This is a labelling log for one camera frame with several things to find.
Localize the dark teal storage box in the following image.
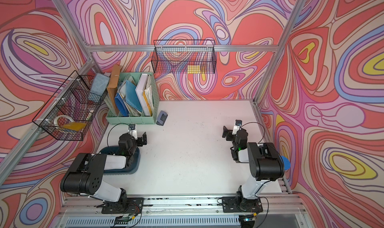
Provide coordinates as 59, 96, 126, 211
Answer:
99, 146, 141, 175

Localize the yellow card in basket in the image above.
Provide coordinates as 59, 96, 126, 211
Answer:
62, 122, 87, 132

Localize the black wire basket wall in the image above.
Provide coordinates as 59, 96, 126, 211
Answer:
32, 71, 107, 141
151, 38, 217, 74

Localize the blue folder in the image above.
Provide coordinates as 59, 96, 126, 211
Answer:
115, 80, 142, 117

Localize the grey blue hole punch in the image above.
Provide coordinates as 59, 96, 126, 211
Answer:
156, 110, 168, 126

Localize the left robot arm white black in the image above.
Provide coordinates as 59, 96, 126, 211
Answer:
60, 133, 148, 205

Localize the black wire basket left wall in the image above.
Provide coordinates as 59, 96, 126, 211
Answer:
32, 71, 107, 141

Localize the grey blue sponge pad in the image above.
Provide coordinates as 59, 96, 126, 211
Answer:
90, 73, 110, 96

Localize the brown cardboard folder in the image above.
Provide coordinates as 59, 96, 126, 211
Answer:
107, 64, 121, 116

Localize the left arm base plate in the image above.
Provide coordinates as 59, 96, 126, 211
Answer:
101, 198, 144, 215

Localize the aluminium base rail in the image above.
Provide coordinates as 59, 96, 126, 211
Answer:
53, 194, 314, 228

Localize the white tape roll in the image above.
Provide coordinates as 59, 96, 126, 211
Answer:
54, 115, 74, 127

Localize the clear tube blue cap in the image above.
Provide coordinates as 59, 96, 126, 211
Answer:
280, 156, 291, 171

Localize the black wire basket back wall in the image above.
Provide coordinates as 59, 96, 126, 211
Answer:
151, 38, 217, 74

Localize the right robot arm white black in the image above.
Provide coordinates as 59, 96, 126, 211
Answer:
222, 125, 285, 211

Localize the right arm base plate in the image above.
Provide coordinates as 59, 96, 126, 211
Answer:
220, 197, 264, 214

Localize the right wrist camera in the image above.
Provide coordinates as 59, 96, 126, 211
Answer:
232, 120, 243, 136

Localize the yellow sticky note pad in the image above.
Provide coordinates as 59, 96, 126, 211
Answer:
187, 65, 202, 74

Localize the white binder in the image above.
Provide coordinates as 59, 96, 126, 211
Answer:
136, 73, 152, 117

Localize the green plastic file organizer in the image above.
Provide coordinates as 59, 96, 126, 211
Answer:
107, 72, 160, 125

